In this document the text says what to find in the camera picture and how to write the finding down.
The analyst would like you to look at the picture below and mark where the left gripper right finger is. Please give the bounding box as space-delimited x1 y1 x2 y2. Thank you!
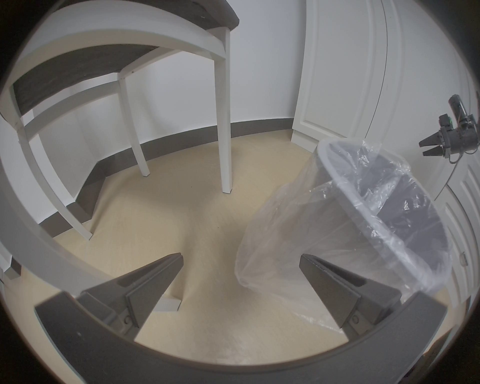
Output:
299 254 402 340

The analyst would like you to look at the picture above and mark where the clear plastic bag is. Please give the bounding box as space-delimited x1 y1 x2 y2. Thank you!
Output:
234 137 452 331

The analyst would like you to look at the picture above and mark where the white chair with grey cushions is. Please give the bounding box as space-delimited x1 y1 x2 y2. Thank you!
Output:
0 0 241 312

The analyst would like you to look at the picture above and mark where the grey trash bin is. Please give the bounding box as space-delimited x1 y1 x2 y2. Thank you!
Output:
313 137 451 295

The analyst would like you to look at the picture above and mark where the white wardrobe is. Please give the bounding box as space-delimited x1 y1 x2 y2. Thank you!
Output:
290 0 480 312

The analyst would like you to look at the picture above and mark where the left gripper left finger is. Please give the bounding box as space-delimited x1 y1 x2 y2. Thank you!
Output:
78 253 185 331

